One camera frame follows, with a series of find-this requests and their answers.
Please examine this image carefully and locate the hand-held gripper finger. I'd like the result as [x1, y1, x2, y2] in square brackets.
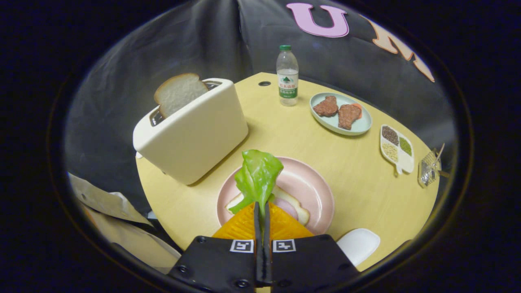
[167, 202, 264, 293]
[263, 202, 361, 293]

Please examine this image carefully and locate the green lettuce leaf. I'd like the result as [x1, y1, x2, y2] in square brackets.
[228, 149, 284, 241]

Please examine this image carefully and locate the toasted bread slice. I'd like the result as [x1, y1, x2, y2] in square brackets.
[154, 73, 209, 119]

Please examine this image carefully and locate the pink ham slice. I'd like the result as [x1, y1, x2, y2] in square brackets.
[272, 197, 300, 220]

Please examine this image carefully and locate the white bread slice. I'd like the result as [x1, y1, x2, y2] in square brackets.
[225, 185, 311, 226]

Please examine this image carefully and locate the pink plate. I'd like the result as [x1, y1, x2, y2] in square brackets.
[217, 156, 335, 236]

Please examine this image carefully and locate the white oval plate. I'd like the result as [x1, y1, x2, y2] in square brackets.
[336, 228, 381, 267]

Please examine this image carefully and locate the cream white toaster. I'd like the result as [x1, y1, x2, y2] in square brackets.
[133, 78, 249, 186]

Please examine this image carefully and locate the brown meat patty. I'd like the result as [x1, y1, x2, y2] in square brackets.
[338, 104, 362, 131]
[312, 96, 339, 118]

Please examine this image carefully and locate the pale teal plate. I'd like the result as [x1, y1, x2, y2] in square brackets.
[309, 92, 373, 136]

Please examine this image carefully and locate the person's beige clothing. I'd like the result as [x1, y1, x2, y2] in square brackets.
[67, 172, 182, 274]

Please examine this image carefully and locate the white divided grain dish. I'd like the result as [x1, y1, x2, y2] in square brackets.
[380, 124, 415, 176]

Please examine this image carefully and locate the clear green-capped water bottle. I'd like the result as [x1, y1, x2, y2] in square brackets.
[276, 45, 299, 107]

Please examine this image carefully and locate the small clear glass jar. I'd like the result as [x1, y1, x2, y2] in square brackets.
[418, 151, 442, 188]

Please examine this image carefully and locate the small wooden spoon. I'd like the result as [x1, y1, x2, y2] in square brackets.
[433, 142, 450, 178]

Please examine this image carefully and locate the black backdrop cloth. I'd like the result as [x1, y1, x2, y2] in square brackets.
[63, 0, 458, 216]

